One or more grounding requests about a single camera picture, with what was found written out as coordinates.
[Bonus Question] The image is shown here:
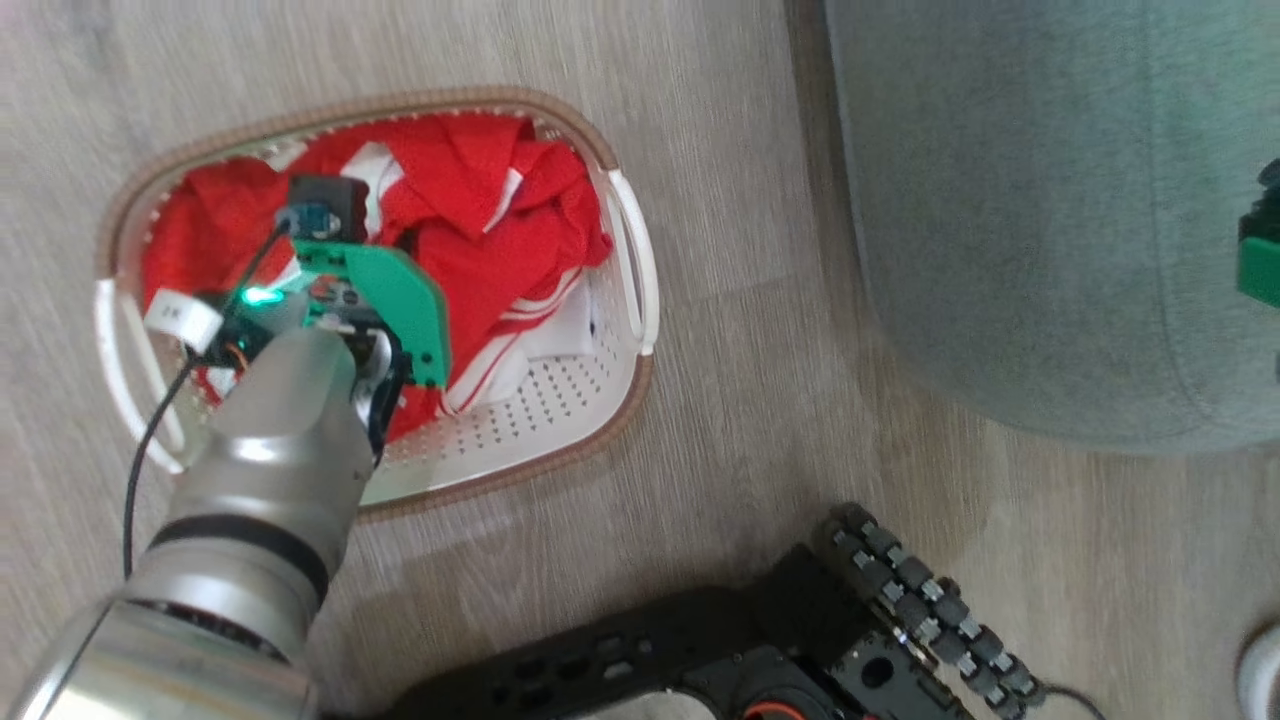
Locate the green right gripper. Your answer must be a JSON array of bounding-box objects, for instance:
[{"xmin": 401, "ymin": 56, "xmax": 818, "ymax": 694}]
[{"xmin": 1237, "ymin": 212, "xmax": 1280, "ymax": 309}]

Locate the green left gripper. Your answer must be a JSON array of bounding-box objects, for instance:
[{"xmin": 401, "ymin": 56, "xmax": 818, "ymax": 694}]
[{"xmin": 228, "ymin": 240, "xmax": 452, "ymax": 401}]

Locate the red jersey with white stripes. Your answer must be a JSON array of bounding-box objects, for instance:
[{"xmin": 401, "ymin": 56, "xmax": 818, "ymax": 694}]
[{"xmin": 140, "ymin": 113, "xmax": 613, "ymax": 441}]

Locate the white basket with brown rim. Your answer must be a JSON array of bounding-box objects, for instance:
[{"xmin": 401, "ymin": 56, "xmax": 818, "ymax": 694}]
[{"xmin": 93, "ymin": 88, "xmax": 661, "ymax": 523}]

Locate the grey-green upholstered seat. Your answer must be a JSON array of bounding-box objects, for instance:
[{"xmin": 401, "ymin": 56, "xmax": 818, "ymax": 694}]
[{"xmin": 825, "ymin": 0, "xmax": 1280, "ymax": 456}]

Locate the white rounded object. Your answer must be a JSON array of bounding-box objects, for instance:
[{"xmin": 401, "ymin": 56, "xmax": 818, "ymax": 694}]
[{"xmin": 1238, "ymin": 625, "xmax": 1280, "ymax": 720}]

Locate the black mecanum roller wheel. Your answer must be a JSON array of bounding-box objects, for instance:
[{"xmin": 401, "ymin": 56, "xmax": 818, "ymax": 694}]
[{"xmin": 823, "ymin": 503, "xmax": 1046, "ymax": 720}]

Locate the white cable label tag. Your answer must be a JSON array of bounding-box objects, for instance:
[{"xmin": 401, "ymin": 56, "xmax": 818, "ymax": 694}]
[{"xmin": 143, "ymin": 288, "xmax": 226, "ymax": 353}]

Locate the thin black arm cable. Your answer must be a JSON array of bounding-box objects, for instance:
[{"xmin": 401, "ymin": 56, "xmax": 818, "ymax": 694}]
[{"xmin": 121, "ymin": 215, "xmax": 297, "ymax": 581}]

